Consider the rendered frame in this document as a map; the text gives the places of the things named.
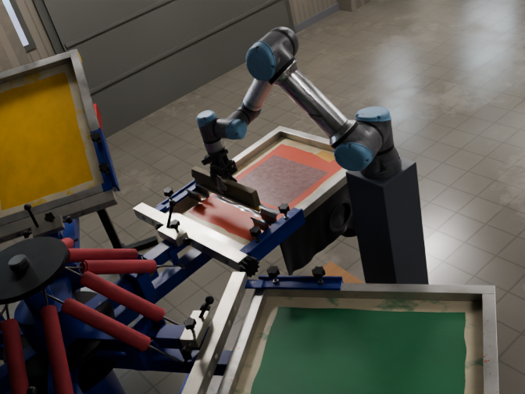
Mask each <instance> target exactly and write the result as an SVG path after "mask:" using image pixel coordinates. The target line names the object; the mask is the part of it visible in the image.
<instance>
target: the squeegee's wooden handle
mask: <svg viewBox="0 0 525 394"><path fill-rule="evenodd" d="M191 171H192V173H193V176H194V179H195V182H196V184H199V183H200V184H203V185H205V186H207V187H210V188H212V189H215V190H217V191H218V189H217V188H216V186H215V185H214V184H213V183H212V181H211V179H210V172H209V171H207V170H204V169H202V168H200V167H197V166H195V167H193V168H192V169H191ZM225 179H226V178H225ZM222 182H223V184H224V185H225V186H226V187H227V190H226V191H224V194H226V195H229V196H231V197H233V198H235V199H238V200H240V201H242V202H245V203H247V204H249V205H250V207H252V208H255V209H256V208H257V207H258V206H260V205H261V204H260V201H259V196H258V193H257V191H256V190H255V189H253V188H250V187H247V186H245V185H242V184H239V183H237V182H235V181H232V180H230V179H226V180H224V179H222Z"/></svg>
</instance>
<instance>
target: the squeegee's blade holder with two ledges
mask: <svg viewBox="0 0 525 394"><path fill-rule="evenodd" d="M198 187H200V188H203V189H205V190H207V191H209V192H211V193H214V194H216V195H219V196H221V197H223V198H225V199H228V200H230V201H232V202H235V203H237V204H239V205H241V206H244V207H246V208H250V205H249V204H247V203H245V202H242V201H240V200H238V199H235V198H233V197H231V196H229V195H226V194H225V195H223V194H222V193H220V192H218V191H217V190H215V189H212V188H210V187H207V186H205V185H203V184H200V183H199V184H198Z"/></svg>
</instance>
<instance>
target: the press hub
mask: <svg viewBox="0 0 525 394"><path fill-rule="evenodd" d="M68 259H69V251H68V248H67V247H66V244H65V243H64V242H63V241H62V240H60V239H58V238H53V237H36V238H29V239H27V240H23V241H21V242H17V243H16V244H14V245H11V246H10V247H8V248H6V249H4V250H2V251H1V252H0V305H3V304H9V303H15V302H18V301H20V300H21V301H20V303H19V304H18V306H17V308H16V310H15V313H14V319H15V320H18V325H19V328H20V330H21V331H22V333H23V334H24V335H21V336H20V337H21V342H22V347H23V349H25V348H26V347H28V346H29V345H31V347H32V348H33V349H34V350H36V351H38V353H37V354H35V355H34V356H32V357H31V358H30V359H29V360H28V361H26V362H25V365H26V369H27V378H28V381H41V382H40V383H38V384H37V385H35V388H36V389H37V394H47V392H48V350H47V346H46V342H45V334H44V330H43V326H42V322H41V314H40V310H41V308H42V307H44V306H46V304H45V296H44V295H43V294H41V293H40V291H43V289H44V288H45V290H46V293H47V294H49V295H50V296H53V297H55V298H57V299H59V300H61V301H63V302H65V300H66V299H68V298H69V297H70V298H72V299H75V300H76V301H78V302H80V303H83V304H85V303H87V302H88V301H89V300H91V299H92V298H94V297H95V296H96V295H97V294H98V293H96V292H86V291H81V292H71V291H70V289H69V288H68V287H67V286H65V285H60V284H52V285H50V284H51V283H52V282H53V281H54V280H55V279H56V278H57V277H58V276H59V275H60V274H61V273H62V271H63V269H64V268H65V266H66V264H67V262H68ZM47 299H48V304H49V305H53V306H56V309H57V313H58V316H59V323H60V327H61V332H62V339H63V343H64V347H65V346H66V358H67V362H68V366H69V370H70V372H71V371H73V370H74V369H76V368H78V367H79V387H80V389H81V391H82V392H83V394H126V393H125V391H124V389H123V387H122V385H121V384H120V381H119V379H118V377H117V376H116V374H115V372H114V370H113V368H114V367H115V366H116V365H115V363H114V362H113V361H102V360H90V359H91V358H92V357H93V356H94V355H95V354H96V353H97V352H98V351H99V350H100V349H101V348H102V347H103V345H104V344H105V343H104V342H103V341H102V340H96V339H82V338H77V336H78V335H79V334H80V333H81V332H82V330H83V328H84V326H85V325H88V324H85V323H84V322H82V321H79V320H78V319H76V318H74V317H71V316H70V315H68V314H66V313H63V312H62V309H61V307H62V304H61V303H59V302H57V301H55V300H54V299H51V298H49V297H47ZM96 310H97V311H98V312H100V313H103V314H105V315H106V316H108V317H111V318H112V319H114V320H115V313H114V309H113V307H112V305H111V303H110V302H109V301H108V300H107V301H106V302H105V303H103V304H102V305H101V306H100V307H98V308H97V309H96Z"/></svg>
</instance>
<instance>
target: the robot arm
mask: <svg viewBox="0 0 525 394"><path fill-rule="evenodd" d="M298 46H299V43H298V37H297V36H296V34H295V32H294V31H292V30H291V29H289V28H287V27H276V28H273V29H272V30H271V31H269V32H268V33H267V34H266V35H265V36H263V37H262V38H261V39H260V40H258V41H257V42H255V43H254V44H253V45H252V47H251V48H250V49H249V50H248V51H247V54H246V58H245V60H246V66H247V68H248V71H249V73H250V74H251V75H252V76H253V77H254V80H253V82H252V84H251V86H250V88H249V89H248V91H247V93H246V95H245V97H244V99H243V101H242V103H241V105H240V106H239V107H238V108H237V109H236V110H235V111H234V112H233V113H232V114H231V115H229V117H228V118H218V117H216V114H215V113H214V112H213V111H212V110H206V111H203V112H201V113H199V114H198V115H197V118H196V119H197V122H198V127H199V130H200V132H201V135H202V140H203V142H204V145H205V150H206V151H207V153H208V155H206V156H205V157H204V159H203V160H202V163H203V165H204V166H205V165H206V164H210V167H209V168H210V179H211V181H212V183H213V184H214V185H215V186H216V188H217V189H218V191H219V192H220V193H222V194H223V195H225V194H224V191H226V190H227V187H226V186H225V185H224V184H223V182H222V179H224V180H226V179H230V180H232V181H235V182H238V181H237V179H236V178H234V177H233V176H232V174H234V173H236V172H237V171H238V169H237V167H236V163H235V161H234V160H233V159H229V158H228V157H227V153H228V150H227V149H225V147H224V143H223V138H227V139H231V140H236V139H237V140H240V139H242V138H244V137H245V134H246V133H247V126H248V125H249V124H250V123H251V122H252V121H253V120H254V119H255V118H256V117H258V116H259V114H260V113H261V112H262V106H263V104H264V102H265V101H266V99H267V97H268V95H269V93H270V92H271V90H272V88H273V86H279V87H280V88H281V89H282V90H283V91H284V92H285V93H286V94H287V95H288V96H289V97H290V98H291V99H292V100H293V101H294V102H295V103H296V104H297V105H298V106H299V107H300V108H301V110H302V111H303V112H304V113H305V114H306V115H307V116H308V117H309V118H310V119H311V120H312V121H313V122H314V123H315V124H316V125H317V126H318V127H319V128H320V129H321V130H322V131H323V132H324V133H325V134H326V135H327V136H328V137H329V139H330V146H331V147H332V148H333V149H334V156H335V157H334V158H335V160H336V162H337V163H338V164H339V165H340V166H341V167H342V168H344V169H346V170H350V171H352V170H353V171H359V172H360V173H361V175H362V176H364V177H368V178H371V179H382V178H386V177H390V176H392V175H394V174H396V173H398V172H399V171H400V169H401V167H402V161H401V157H400V155H399V154H398V152H397V150H396V148H395V145H394V139H393V132H392V126H391V115H390V112H389V111H388V110H387V109H385V108H384V107H379V106H372V107H367V108H364V109H361V110H359V111H358V112H357V113H356V115H355V119H356V121H355V120H348V119H347V118H346V117H345V116H344V115H343V114H342V113H341V112H340V111H339V110H338V109H337V107H336V106H335V105H334V104H333V103H332V102H331V101H330V100H329V99H328V98H327V97H326V96H325V95H324V94H323V93H322V92H321V91H320V90H319V89H318V88H317V87H316V86H315V85H314V84H313V82H312V81H311V80H310V79H309V78H308V77H307V76H306V75H305V74H304V73H303V72H302V71H301V70H300V69H299V68H298V64H297V59H296V58H295V57H294V56H295V54H296V53H297V51H298ZM235 167H236V168H235ZM217 175H218V176H220V177H218V176H217ZM225 178H226V179H225Z"/></svg>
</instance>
